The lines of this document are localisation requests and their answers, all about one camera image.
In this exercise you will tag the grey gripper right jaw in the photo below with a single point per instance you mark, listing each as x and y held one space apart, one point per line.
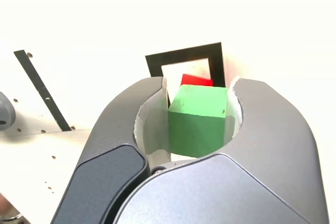
249 182

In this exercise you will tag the red cube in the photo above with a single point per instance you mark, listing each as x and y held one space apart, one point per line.
197 80

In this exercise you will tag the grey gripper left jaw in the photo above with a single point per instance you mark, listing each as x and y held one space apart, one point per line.
105 182

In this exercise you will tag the black tape square outline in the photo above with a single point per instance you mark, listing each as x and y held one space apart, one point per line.
183 53

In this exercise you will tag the black tape strip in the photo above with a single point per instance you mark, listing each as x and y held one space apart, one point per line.
42 90

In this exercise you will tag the green cube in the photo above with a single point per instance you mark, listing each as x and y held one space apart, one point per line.
197 129

